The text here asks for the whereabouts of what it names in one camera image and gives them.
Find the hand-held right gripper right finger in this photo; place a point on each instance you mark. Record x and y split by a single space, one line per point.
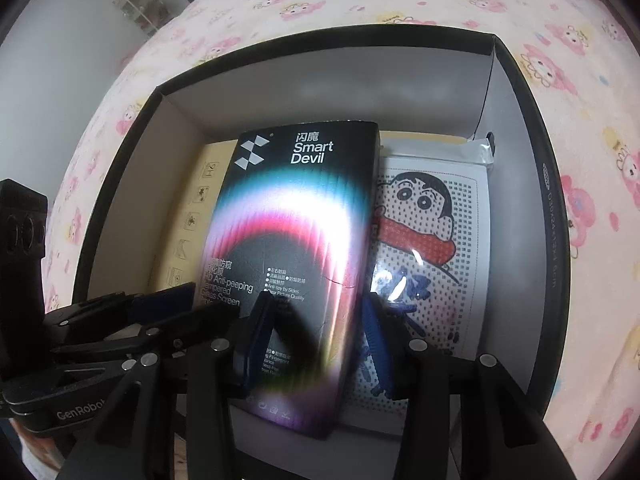
378 350

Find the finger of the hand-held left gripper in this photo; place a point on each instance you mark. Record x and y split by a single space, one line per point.
165 296
200 322

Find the cartoon bead art sheet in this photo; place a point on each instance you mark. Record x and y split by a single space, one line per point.
425 220

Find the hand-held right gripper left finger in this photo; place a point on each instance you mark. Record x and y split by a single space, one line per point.
254 345

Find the black storage box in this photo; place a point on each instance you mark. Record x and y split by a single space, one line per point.
545 210

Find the beige cardboard box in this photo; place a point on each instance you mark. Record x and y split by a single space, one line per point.
210 200

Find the black iridescent screen protector box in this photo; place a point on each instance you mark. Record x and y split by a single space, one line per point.
300 210

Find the white display shelf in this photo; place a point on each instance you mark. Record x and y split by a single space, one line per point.
145 7

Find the white orange cloth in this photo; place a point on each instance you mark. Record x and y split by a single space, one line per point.
40 455

